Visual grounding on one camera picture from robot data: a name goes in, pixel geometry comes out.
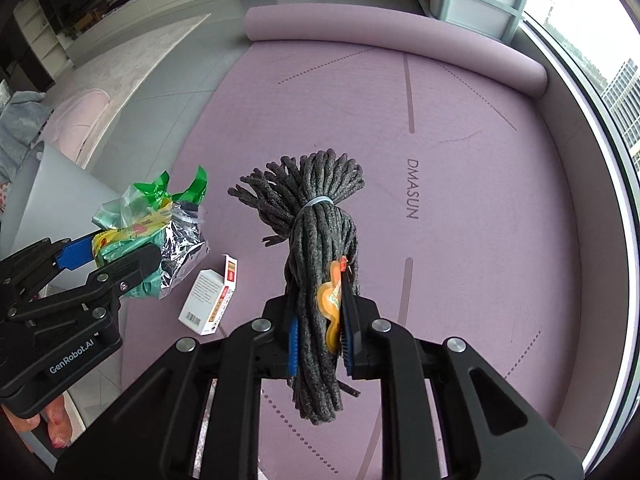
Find white medicine box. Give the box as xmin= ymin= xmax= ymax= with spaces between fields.
xmin=178 ymin=254 xmax=238 ymax=337

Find green snack wrapper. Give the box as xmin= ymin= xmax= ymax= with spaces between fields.
xmin=91 ymin=165 xmax=208 ymax=301

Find pink yoga mat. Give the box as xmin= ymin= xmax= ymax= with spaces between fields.
xmin=117 ymin=5 xmax=568 ymax=480

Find white storage drawer unit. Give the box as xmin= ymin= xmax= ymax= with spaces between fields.
xmin=412 ymin=0 xmax=538 ymax=43

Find dark window frame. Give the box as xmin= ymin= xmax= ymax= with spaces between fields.
xmin=517 ymin=12 xmax=640 ymax=466

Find dark grey yarn bundle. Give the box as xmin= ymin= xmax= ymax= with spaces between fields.
xmin=227 ymin=147 xmax=366 ymax=426

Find white television cabinet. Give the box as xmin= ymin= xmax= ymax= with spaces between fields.
xmin=15 ymin=0 xmax=241 ymax=68

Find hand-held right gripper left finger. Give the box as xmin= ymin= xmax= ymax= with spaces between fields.
xmin=52 ymin=296 xmax=301 ymax=480

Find grey crumpled cloth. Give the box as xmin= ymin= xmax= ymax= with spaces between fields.
xmin=0 ymin=91 xmax=48 ymax=183

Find glass high-rise building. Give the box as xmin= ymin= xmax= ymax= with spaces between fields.
xmin=602 ymin=57 xmax=640 ymax=172

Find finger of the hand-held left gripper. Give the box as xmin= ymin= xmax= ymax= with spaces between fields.
xmin=0 ymin=232 xmax=100 ymax=292
xmin=7 ymin=242 xmax=162 ymax=329

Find person's left hand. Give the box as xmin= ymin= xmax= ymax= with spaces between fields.
xmin=10 ymin=392 xmax=75 ymax=449

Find white round bin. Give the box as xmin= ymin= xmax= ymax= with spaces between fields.
xmin=0 ymin=141 xmax=126 ymax=261

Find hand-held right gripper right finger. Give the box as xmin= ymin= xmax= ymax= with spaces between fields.
xmin=340 ymin=272 xmax=586 ymax=480

